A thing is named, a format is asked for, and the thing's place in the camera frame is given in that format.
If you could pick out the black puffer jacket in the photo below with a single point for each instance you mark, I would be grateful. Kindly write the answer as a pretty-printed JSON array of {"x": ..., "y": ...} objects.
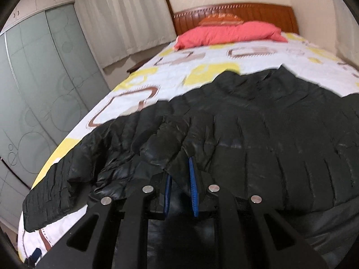
[{"x": 270, "y": 133}]

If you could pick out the coral red pillow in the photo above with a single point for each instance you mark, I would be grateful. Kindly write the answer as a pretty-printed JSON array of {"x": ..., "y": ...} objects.
[{"x": 212, "y": 35}]

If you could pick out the brown wooden headboard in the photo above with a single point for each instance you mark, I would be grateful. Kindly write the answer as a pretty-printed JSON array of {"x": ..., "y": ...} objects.
[{"x": 279, "y": 15}]

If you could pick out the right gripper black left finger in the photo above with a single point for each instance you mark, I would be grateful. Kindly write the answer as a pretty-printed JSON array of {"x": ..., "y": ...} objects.
[{"x": 113, "y": 233}]

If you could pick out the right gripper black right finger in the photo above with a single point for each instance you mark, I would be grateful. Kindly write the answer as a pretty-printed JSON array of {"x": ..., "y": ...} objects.
[{"x": 247, "y": 232}]

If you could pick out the beige window curtain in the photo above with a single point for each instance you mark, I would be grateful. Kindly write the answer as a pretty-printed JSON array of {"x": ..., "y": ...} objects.
[{"x": 116, "y": 29}]

